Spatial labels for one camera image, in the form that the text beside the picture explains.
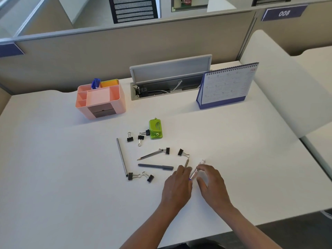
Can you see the person's right hand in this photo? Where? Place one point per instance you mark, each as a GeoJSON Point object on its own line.
{"type": "Point", "coordinates": [214, 189]}

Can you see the person's left hand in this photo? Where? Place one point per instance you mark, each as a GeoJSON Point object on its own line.
{"type": "Point", "coordinates": [175, 190]}

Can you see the person's right thumb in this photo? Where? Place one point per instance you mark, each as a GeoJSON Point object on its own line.
{"type": "Point", "coordinates": [201, 184]}

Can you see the person's left thumb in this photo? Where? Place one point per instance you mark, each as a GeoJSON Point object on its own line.
{"type": "Point", "coordinates": [190, 186]}

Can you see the clear pen with purple tip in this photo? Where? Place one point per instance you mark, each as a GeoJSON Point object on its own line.
{"type": "Point", "coordinates": [195, 172]}

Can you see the person's right forearm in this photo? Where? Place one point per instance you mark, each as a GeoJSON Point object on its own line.
{"type": "Point", "coordinates": [246, 230]}

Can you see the person's left forearm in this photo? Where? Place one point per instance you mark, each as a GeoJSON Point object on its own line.
{"type": "Point", "coordinates": [150, 228]}

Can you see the dark grey capped pen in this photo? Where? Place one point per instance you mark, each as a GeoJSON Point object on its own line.
{"type": "Point", "coordinates": [155, 166]}

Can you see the grey sharpened pencil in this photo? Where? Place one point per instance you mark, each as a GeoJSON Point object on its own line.
{"type": "Point", "coordinates": [150, 154]}

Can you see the green plastic stapler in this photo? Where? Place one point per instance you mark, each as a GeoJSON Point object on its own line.
{"type": "Point", "coordinates": [155, 129]}

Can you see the long grey pencil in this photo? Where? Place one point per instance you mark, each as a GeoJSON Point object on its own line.
{"type": "Point", "coordinates": [122, 156]}

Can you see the group of black binder clips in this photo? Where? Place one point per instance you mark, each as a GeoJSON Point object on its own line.
{"type": "Point", "coordinates": [130, 139]}

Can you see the blue desk calendar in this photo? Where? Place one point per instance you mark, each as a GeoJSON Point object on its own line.
{"type": "Point", "coordinates": [227, 86]}

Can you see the pink desk organizer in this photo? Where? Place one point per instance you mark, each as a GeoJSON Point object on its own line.
{"type": "Point", "coordinates": [103, 105]}

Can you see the yellow sticky notes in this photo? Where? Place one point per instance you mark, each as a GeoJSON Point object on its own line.
{"type": "Point", "coordinates": [110, 82]}

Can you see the beige cubicle partition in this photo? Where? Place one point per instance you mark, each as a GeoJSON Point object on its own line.
{"type": "Point", "coordinates": [77, 57]}

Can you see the red fire extinguisher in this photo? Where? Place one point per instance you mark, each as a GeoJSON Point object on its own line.
{"type": "Point", "coordinates": [187, 0]}

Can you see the large black striped panel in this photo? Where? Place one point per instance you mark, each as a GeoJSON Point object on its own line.
{"type": "Point", "coordinates": [133, 9]}

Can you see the blue number sign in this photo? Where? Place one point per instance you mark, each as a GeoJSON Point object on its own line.
{"type": "Point", "coordinates": [284, 13]}

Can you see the small black striped panel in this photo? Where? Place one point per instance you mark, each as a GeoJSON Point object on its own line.
{"type": "Point", "coordinates": [271, 0]}

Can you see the blue partition label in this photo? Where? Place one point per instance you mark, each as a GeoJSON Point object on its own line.
{"type": "Point", "coordinates": [9, 50]}

